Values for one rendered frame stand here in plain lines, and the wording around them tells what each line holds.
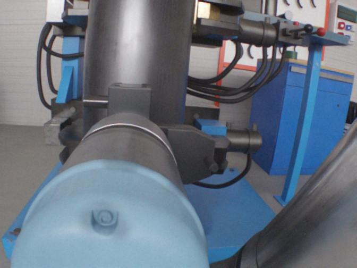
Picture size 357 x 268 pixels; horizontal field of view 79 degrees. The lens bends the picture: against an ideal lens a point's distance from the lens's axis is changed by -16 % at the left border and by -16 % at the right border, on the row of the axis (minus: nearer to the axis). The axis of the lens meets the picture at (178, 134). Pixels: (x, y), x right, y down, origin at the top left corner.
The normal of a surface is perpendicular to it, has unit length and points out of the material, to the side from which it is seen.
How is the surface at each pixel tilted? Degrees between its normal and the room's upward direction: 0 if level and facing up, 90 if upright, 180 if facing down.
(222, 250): 90
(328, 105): 90
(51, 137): 90
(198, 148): 90
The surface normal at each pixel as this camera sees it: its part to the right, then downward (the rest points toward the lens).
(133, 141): 0.29, -0.93
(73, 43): 0.14, 0.27
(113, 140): 0.03, -0.96
